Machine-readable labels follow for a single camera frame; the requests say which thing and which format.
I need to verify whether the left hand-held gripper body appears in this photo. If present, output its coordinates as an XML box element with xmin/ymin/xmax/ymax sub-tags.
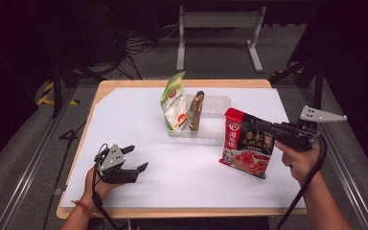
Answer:
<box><xmin>94</xmin><ymin>143</ymin><xmax>140</xmax><ymax>185</ymax></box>

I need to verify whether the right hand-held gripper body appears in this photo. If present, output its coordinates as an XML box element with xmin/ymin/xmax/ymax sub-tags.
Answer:
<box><xmin>269</xmin><ymin>105</ymin><xmax>349</xmax><ymax>152</ymax></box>

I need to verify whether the red and black food packet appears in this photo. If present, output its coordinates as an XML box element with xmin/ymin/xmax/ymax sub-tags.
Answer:
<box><xmin>218</xmin><ymin>107</ymin><xmax>276</xmax><ymax>180</ymax></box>

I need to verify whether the clear plastic tray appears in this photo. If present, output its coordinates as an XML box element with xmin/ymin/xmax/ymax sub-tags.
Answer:
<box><xmin>167</xmin><ymin>93</ymin><xmax>233</xmax><ymax>139</ymax></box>

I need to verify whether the green and white food packet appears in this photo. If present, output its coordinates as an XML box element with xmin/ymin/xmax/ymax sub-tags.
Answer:
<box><xmin>159</xmin><ymin>70</ymin><xmax>190</xmax><ymax>132</ymax></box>

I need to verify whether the gold brown food packet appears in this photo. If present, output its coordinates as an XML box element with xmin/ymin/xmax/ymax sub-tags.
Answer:
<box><xmin>188</xmin><ymin>90</ymin><xmax>206</xmax><ymax>132</ymax></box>

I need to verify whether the person's right hand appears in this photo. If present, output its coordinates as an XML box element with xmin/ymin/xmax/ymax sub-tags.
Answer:
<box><xmin>274</xmin><ymin>142</ymin><xmax>322</xmax><ymax>187</ymax></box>

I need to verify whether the person's left hand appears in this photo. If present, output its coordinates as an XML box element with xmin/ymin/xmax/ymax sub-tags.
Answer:
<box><xmin>83</xmin><ymin>166</ymin><xmax>123</xmax><ymax>206</ymax></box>

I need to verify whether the white table mat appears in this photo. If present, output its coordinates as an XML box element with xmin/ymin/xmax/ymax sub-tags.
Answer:
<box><xmin>59</xmin><ymin>86</ymin><xmax>307</xmax><ymax>210</ymax></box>

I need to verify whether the black metal stand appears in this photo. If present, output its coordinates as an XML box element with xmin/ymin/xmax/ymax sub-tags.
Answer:
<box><xmin>268</xmin><ymin>56</ymin><xmax>326</xmax><ymax>110</ymax></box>

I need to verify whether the black tripod stand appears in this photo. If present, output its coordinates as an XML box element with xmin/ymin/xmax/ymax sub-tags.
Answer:
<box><xmin>48</xmin><ymin>56</ymin><xmax>107</xmax><ymax>119</ymax></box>

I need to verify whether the yellow and black floor tape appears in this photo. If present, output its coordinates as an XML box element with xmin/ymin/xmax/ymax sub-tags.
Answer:
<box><xmin>36</xmin><ymin>80</ymin><xmax>80</xmax><ymax>106</ymax></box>

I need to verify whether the grey metal stand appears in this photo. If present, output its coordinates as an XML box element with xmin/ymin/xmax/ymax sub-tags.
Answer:
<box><xmin>175</xmin><ymin>5</ymin><xmax>267</xmax><ymax>73</ymax></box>

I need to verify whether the red bead bracelet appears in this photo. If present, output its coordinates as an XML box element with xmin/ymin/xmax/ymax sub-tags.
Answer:
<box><xmin>71</xmin><ymin>199</ymin><xmax>96</xmax><ymax>219</ymax></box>

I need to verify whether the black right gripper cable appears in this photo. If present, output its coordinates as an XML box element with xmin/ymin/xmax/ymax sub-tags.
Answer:
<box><xmin>275</xmin><ymin>133</ymin><xmax>329</xmax><ymax>230</ymax></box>

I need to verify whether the grey metal floor rail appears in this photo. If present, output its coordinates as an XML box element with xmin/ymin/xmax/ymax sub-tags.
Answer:
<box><xmin>0</xmin><ymin>85</ymin><xmax>79</xmax><ymax>230</ymax></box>
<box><xmin>300</xmin><ymin>85</ymin><xmax>368</xmax><ymax>230</ymax></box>

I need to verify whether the bundle of floor cables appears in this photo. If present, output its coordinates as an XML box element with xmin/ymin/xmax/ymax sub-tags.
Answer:
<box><xmin>108</xmin><ymin>23</ymin><xmax>180</xmax><ymax>81</ymax></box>

